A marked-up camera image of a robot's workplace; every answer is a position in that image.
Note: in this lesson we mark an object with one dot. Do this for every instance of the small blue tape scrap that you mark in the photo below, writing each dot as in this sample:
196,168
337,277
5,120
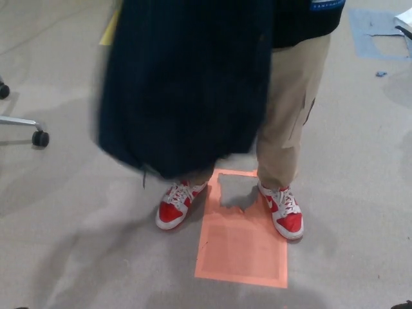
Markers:
380,74

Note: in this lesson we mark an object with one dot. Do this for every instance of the person's black shirt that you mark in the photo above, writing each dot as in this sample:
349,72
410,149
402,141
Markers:
299,25

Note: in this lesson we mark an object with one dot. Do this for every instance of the grey blue floor tape square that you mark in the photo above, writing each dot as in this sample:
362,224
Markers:
360,35

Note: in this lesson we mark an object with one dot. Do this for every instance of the silver office chair base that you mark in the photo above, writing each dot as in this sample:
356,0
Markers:
19,121

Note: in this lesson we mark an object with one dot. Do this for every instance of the yellow floor sheet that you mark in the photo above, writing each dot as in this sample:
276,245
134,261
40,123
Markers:
109,32

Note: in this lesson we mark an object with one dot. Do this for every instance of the black chair caster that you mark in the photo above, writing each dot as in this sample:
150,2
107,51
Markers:
4,90
40,139

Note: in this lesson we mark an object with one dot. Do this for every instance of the dark blue coat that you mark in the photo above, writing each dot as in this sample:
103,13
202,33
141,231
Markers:
186,96

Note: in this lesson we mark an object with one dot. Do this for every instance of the beige trousers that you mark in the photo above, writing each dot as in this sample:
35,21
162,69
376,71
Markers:
289,112

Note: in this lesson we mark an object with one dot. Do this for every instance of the blue white shirt badge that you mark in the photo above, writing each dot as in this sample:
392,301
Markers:
323,5

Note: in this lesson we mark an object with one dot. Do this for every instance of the person's right red white sneaker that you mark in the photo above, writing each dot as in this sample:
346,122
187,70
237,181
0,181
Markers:
175,206

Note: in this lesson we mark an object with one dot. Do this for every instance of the white flat board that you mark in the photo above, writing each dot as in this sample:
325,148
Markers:
404,21

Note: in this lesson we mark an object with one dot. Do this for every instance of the orange floor marker sheet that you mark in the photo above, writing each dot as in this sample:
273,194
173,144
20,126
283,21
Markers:
241,257

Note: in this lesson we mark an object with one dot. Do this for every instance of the robot right hand black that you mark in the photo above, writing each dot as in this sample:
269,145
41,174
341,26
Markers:
404,305

